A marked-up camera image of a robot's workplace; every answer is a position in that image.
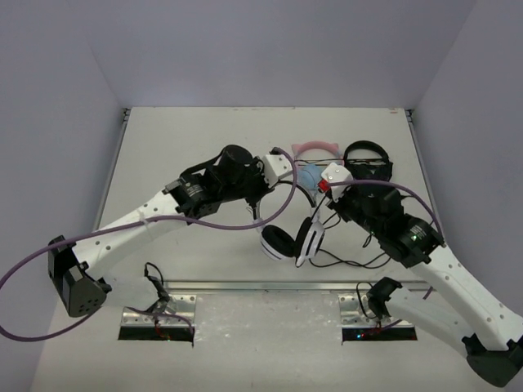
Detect white black headphones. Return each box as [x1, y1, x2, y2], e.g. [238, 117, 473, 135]
[257, 185, 325, 268]

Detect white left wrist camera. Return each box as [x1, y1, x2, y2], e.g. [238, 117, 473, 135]
[261, 148, 293, 186]

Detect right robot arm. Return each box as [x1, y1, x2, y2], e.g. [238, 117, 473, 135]
[319, 176, 522, 388]

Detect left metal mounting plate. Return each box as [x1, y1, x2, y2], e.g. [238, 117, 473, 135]
[120, 293, 197, 328]

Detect metal mounting plate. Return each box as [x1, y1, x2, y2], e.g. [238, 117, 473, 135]
[120, 293, 197, 328]
[337, 292, 411, 329]

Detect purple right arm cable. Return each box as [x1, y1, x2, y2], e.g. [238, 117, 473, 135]
[326, 179, 440, 301]

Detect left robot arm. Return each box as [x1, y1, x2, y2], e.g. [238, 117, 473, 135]
[48, 145, 293, 318]

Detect pink blue cat headphones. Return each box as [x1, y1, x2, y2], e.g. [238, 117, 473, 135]
[291, 140, 342, 194]

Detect aluminium table edge rail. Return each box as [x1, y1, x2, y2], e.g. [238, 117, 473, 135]
[105, 277, 429, 292]

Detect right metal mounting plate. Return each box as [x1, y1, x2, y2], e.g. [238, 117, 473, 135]
[337, 292, 411, 329]

